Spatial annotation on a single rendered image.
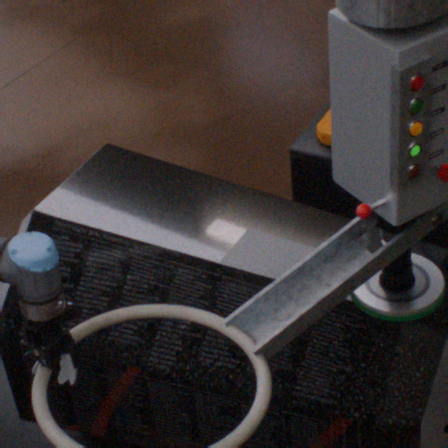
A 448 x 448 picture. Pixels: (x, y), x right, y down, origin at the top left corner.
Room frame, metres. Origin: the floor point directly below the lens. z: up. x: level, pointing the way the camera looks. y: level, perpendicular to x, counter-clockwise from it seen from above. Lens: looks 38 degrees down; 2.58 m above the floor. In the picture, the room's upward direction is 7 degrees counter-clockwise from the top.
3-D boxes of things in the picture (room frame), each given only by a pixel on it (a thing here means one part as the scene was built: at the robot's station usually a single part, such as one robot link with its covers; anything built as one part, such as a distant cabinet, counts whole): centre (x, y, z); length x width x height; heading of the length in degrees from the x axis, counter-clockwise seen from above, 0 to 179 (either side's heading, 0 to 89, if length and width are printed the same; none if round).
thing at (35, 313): (1.65, 0.38, 1.12); 0.10 x 0.09 x 0.05; 58
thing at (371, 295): (1.86, -0.39, 0.87); 0.21 x 0.21 x 0.01
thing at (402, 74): (1.73, -0.38, 1.40); 0.08 x 0.03 x 0.28; 119
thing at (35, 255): (1.66, 0.38, 1.21); 0.10 x 0.09 x 0.12; 68
